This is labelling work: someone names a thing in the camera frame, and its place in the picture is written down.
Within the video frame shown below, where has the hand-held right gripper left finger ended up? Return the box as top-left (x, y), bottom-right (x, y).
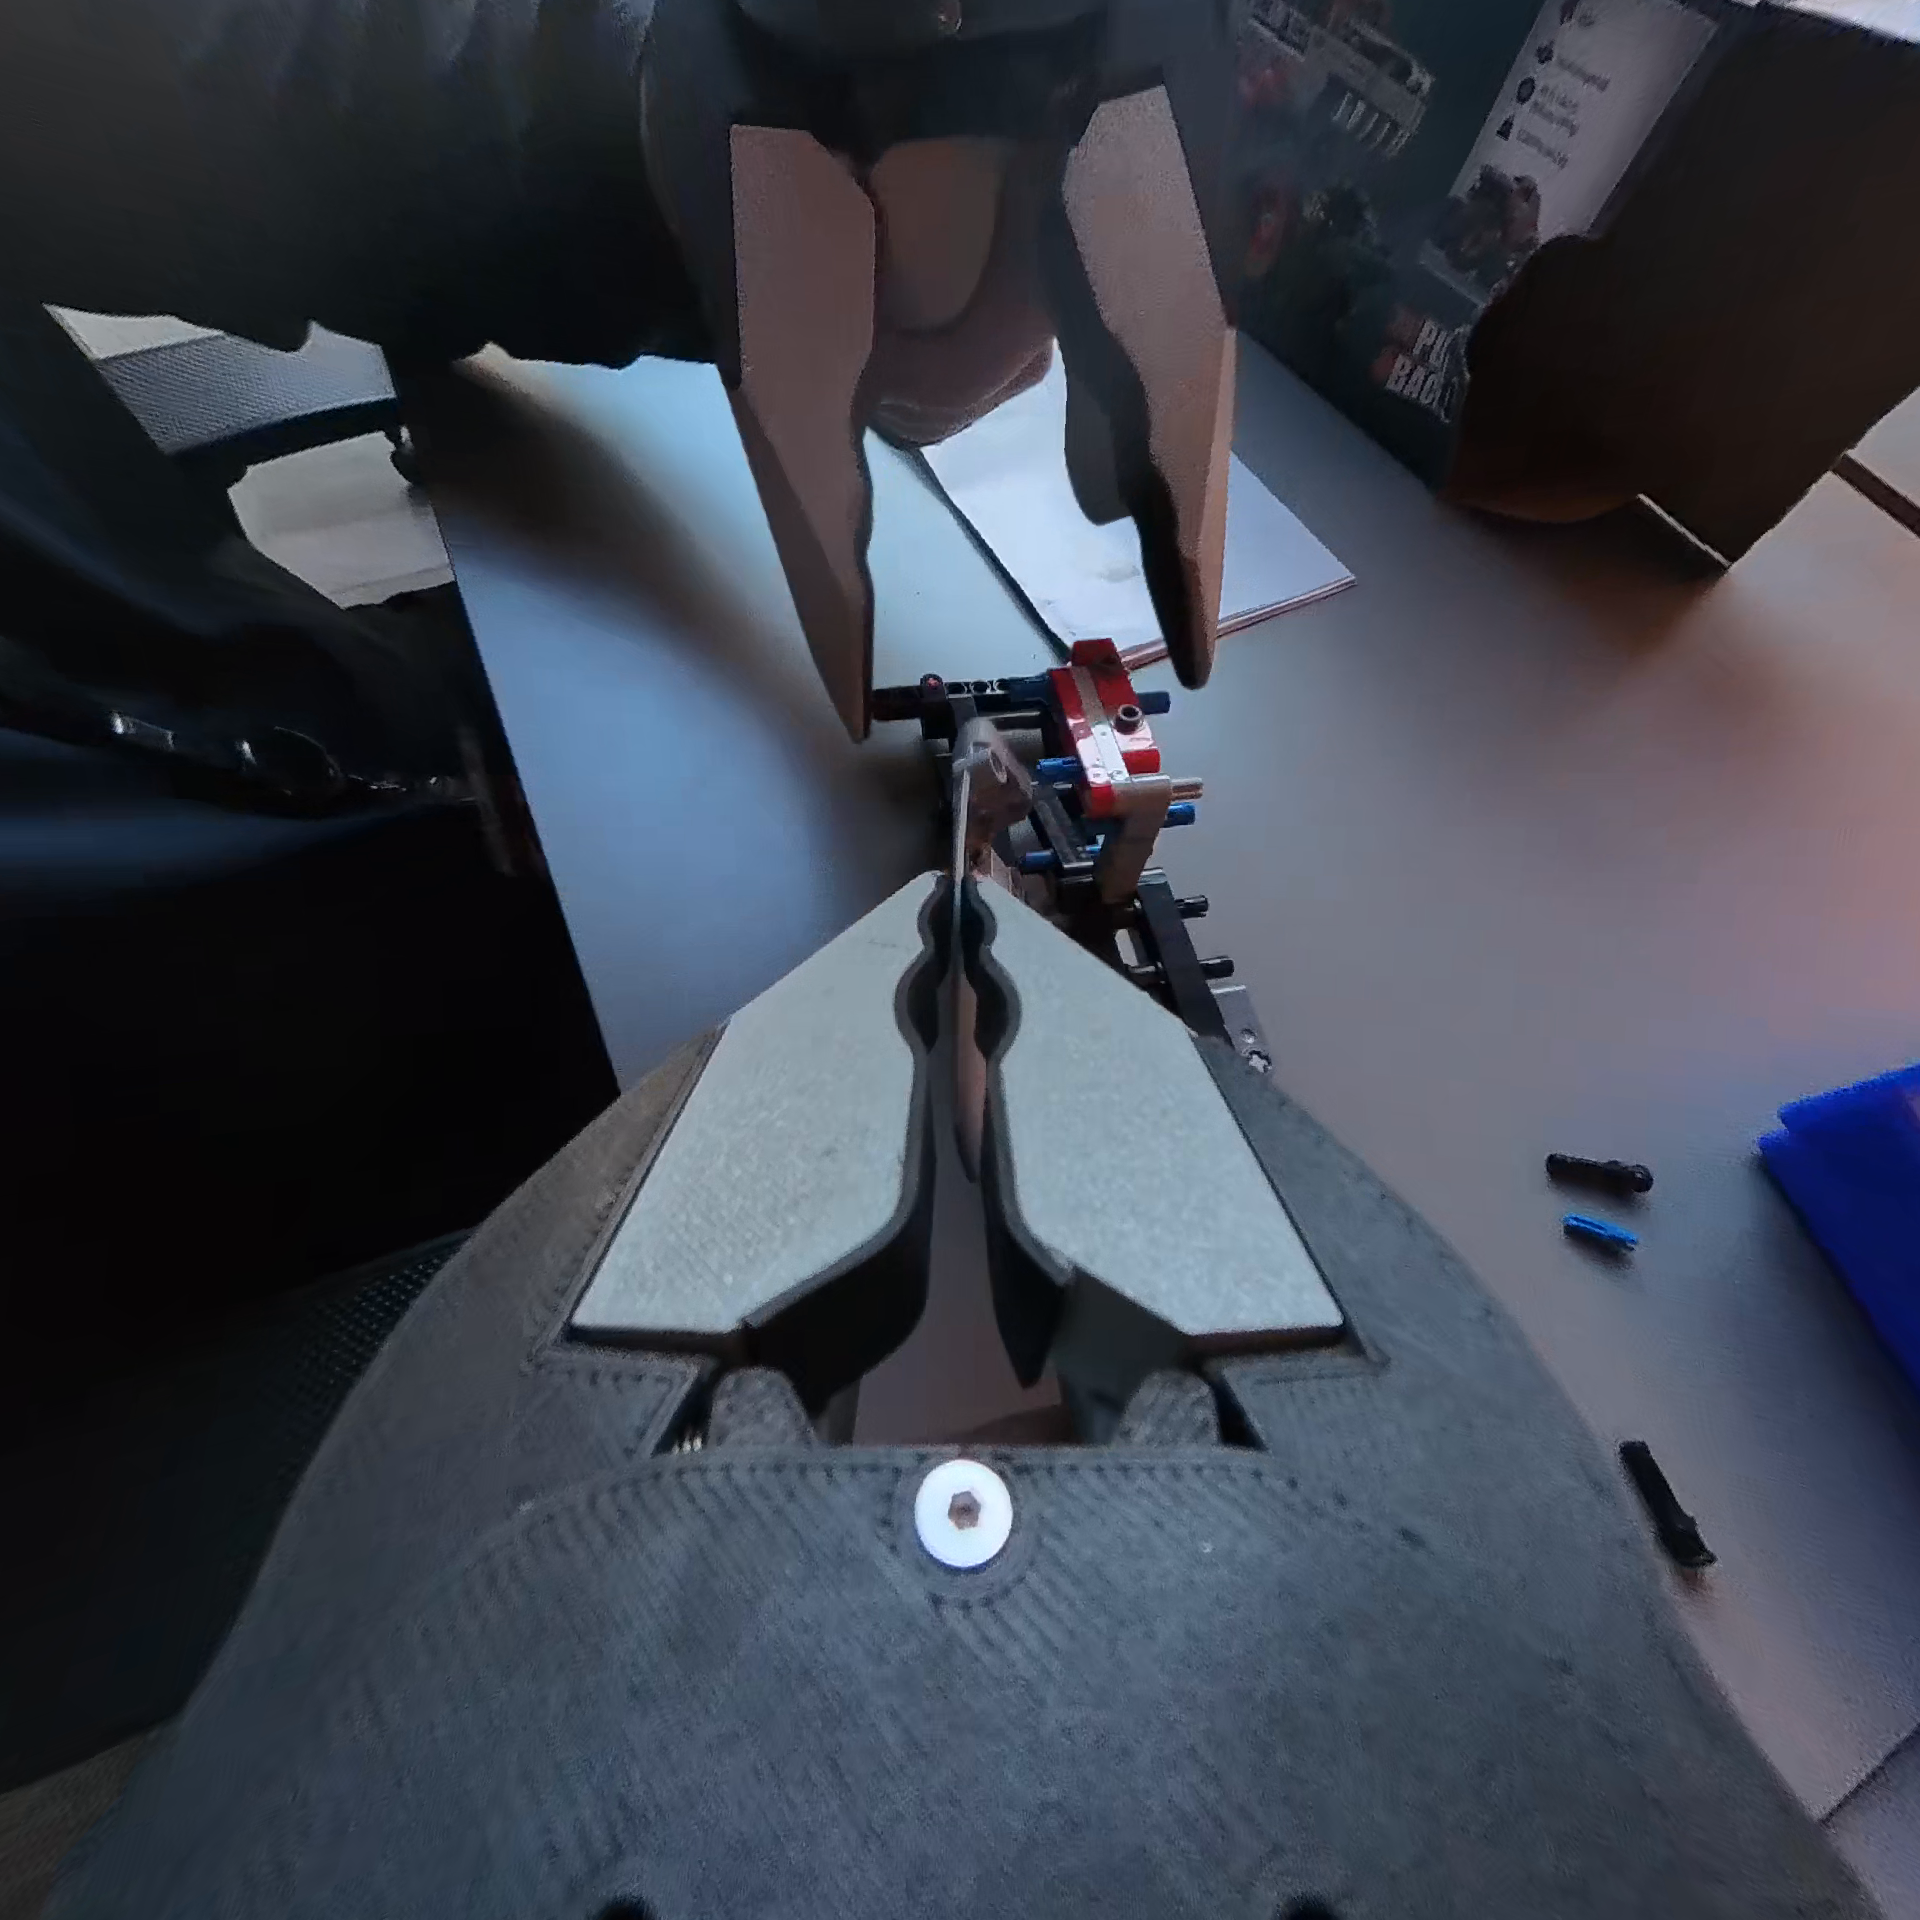
top-left (569, 871), bottom-right (964, 1425)

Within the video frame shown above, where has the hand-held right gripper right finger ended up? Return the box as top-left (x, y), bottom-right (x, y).
top-left (964, 879), bottom-right (1349, 1439)

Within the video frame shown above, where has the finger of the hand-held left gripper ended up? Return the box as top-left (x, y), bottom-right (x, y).
top-left (730, 125), bottom-right (882, 749)
top-left (1059, 81), bottom-right (1240, 691)

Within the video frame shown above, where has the partly built lego model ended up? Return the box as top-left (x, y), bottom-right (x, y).
top-left (874, 637), bottom-right (1277, 1078)

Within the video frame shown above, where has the open dark lego box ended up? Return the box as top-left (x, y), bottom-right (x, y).
top-left (1228, 0), bottom-right (1920, 568)

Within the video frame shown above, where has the short black lego pin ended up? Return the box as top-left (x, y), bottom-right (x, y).
top-left (1621, 1436), bottom-right (1718, 1571)

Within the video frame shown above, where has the person's left hand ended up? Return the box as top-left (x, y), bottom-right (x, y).
top-left (870, 140), bottom-right (1069, 449)

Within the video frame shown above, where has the white instruction booklet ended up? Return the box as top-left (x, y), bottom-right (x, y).
top-left (914, 338), bottom-right (1358, 672)

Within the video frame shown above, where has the grey mesh office chair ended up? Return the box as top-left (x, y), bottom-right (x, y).
top-left (45, 306), bottom-right (432, 486)

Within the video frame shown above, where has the blue plastic bin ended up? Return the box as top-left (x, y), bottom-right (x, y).
top-left (1758, 1064), bottom-right (1920, 1363)

